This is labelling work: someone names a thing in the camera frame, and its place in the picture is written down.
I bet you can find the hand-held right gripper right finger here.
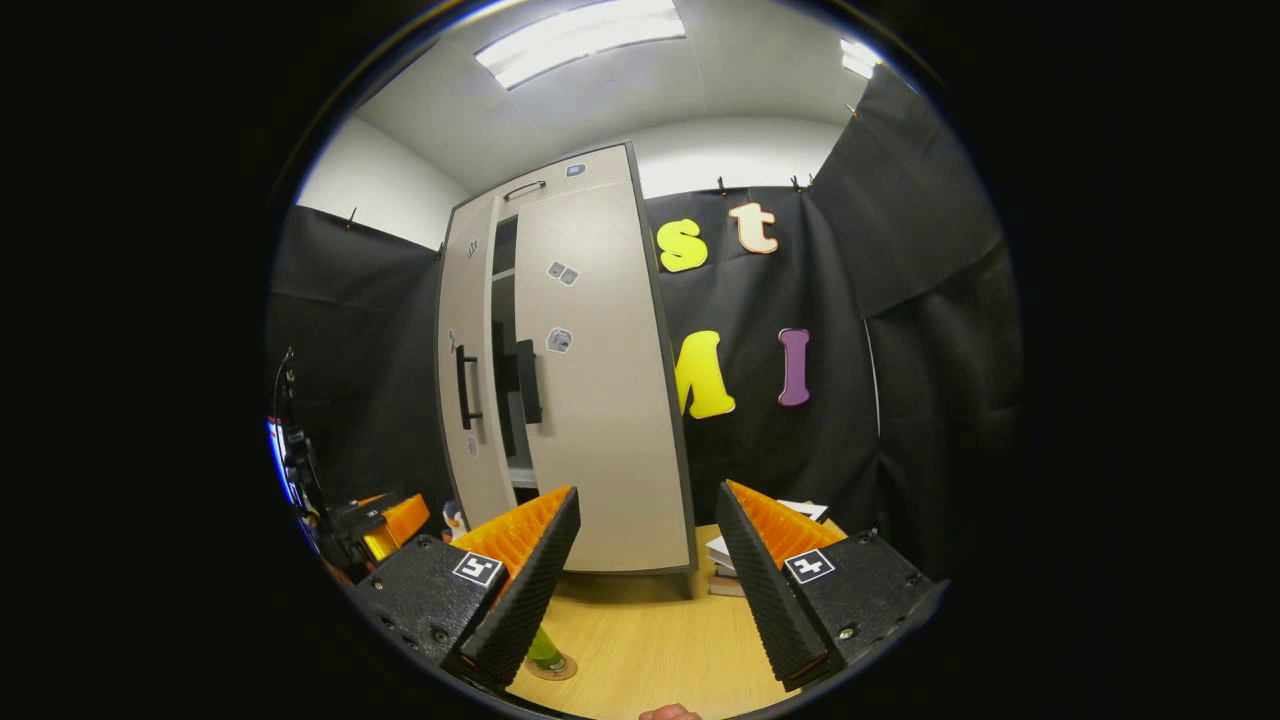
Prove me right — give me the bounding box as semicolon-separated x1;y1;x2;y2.
714;479;948;693

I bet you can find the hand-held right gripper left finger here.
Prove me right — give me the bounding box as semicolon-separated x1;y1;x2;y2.
346;485;583;691

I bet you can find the grey cabinet door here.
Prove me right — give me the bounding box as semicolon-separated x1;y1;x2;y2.
510;180;693;576
437;190;516;531

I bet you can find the grey cabinet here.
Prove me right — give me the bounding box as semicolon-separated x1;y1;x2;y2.
435;140;698;601

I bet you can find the grey cabinet drawer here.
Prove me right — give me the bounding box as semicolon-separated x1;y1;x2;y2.
450;145;641;236

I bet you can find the stack of books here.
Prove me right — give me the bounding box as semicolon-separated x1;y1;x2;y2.
705;500;831;598

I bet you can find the black backdrop cloth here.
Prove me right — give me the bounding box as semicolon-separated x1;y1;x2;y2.
265;65;1026;581

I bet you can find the long ceiling light panel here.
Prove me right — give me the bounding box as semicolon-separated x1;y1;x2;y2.
475;0;688;91

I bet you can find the black door handle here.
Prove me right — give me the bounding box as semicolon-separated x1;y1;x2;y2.
455;345;483;431

